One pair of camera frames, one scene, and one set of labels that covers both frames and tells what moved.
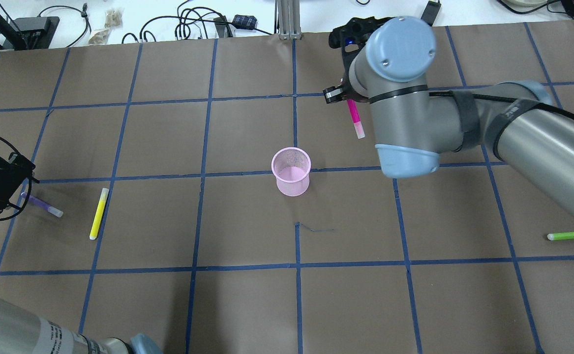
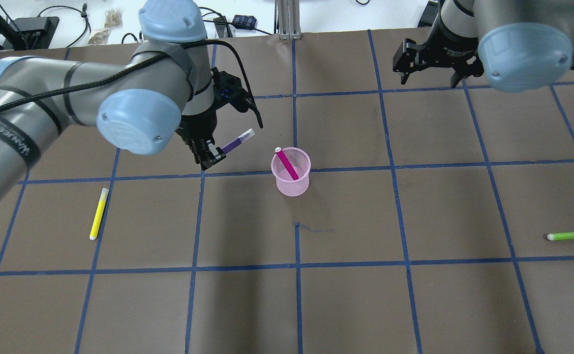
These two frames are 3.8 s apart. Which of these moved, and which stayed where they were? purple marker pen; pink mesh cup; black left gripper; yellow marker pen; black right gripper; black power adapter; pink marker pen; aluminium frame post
Moved: purple marker pen; black left gripper; black right gripper; pink marker pen
Stayed: yellow marker pen; aluminium frame post; black power adapter; pink mesh cup
